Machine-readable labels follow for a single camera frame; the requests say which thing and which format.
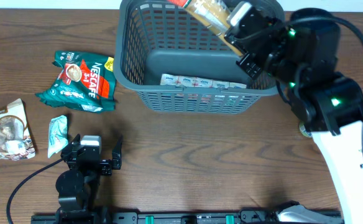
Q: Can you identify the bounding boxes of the orange spaghetti pack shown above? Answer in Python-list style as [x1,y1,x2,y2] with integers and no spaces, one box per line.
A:
[167,0,243,57]

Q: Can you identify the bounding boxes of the green Nescafe coffee bag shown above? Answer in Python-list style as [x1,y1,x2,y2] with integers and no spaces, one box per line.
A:
[36,50,116,113]

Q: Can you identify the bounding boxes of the multipack tissue packets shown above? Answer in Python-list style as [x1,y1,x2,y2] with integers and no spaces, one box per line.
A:
[160,73,247,103]

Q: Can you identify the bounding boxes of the grey plastic basket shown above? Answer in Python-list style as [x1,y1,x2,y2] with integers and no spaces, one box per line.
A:
[114,0,277,114]

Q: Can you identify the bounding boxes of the green lid jar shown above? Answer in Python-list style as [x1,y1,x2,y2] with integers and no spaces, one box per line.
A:
[298,121,312,138]

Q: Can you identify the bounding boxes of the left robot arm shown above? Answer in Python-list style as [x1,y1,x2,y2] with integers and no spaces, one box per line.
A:
[55,134,123,212]

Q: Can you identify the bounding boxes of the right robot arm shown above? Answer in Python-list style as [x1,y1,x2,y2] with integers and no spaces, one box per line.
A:
[225,2,363,223]

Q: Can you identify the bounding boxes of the small light blue packet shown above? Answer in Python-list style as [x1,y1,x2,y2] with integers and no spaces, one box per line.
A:
[47,115,68,158]

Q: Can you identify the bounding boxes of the beige snack pouch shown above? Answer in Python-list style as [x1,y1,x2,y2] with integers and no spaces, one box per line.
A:
[0,98,35,161]

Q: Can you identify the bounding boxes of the left black cable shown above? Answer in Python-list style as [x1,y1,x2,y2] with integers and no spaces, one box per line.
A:
[6,157,63,224]

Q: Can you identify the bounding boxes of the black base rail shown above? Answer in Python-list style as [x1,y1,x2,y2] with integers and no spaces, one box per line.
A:
[30,201,344,224]

